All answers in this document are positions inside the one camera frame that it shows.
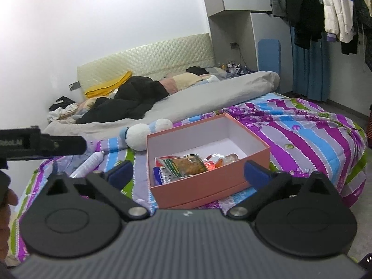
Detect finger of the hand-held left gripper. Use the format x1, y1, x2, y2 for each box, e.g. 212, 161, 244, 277
41, 135, 87, 157

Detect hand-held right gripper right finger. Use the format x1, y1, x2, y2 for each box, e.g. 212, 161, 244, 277
227, 160, 335, 221

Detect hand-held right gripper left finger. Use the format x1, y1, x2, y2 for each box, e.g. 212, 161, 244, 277
43, 161, 149, 221

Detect blue and white snack bag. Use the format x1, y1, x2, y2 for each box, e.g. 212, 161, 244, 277
153, 166, 175, 186

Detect clear plastic snack wrapper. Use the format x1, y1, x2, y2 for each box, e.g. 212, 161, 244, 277
203, 152, 224, 163

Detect pink cardboard box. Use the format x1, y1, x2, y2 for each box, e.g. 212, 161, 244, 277
146, 113, 271, 209

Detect green striped snack packet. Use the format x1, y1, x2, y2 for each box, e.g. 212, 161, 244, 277
155, 153, 206, 178

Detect person's left hand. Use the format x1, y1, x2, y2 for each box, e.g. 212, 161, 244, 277
0, 189, 18, 260

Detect clear plastic bag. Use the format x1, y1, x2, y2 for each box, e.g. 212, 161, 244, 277
51, 155, 85, 178

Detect pile of clothes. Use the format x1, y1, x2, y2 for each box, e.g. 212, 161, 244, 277
48, 96, 88, 123

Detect white and blue plush toy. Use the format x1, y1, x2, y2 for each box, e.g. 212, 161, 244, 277
119, 118, 174, 152

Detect purple floral printed bedsheet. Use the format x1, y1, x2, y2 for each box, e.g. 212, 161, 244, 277
9, 92, 368, 256

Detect yellow blanket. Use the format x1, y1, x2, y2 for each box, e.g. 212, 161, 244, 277
84, 70, 133, 99

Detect black jacket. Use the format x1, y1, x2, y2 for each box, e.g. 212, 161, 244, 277
76, 76, 169, 124

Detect grey duvet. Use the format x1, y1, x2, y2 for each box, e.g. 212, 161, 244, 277
43, 70, 281, 144

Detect row of small bottles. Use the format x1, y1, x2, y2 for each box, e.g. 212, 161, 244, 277
221, 60, 250, 73

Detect cream and pink plush blanket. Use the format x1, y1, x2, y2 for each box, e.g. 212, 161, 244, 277
158, 73, 204, 92

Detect blue curtain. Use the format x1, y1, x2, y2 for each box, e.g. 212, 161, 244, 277
291, 26, 333, 102

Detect small black garment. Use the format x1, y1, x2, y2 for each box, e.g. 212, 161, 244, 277
186, 66, 212, 76

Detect blue board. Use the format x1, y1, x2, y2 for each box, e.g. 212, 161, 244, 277
258, 39, 282, 73

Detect cream quilted headboard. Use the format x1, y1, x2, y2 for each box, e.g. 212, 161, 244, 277
77, 33, 215, 93

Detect black hanging coat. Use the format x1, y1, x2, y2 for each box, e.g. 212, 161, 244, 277
283, 0, 326, 50

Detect white puffer jacket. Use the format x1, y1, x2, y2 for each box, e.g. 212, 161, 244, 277
320, 0, 356, 43

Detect dark hanging garments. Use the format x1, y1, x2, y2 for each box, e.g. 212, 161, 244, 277
340, 0, 372, 73

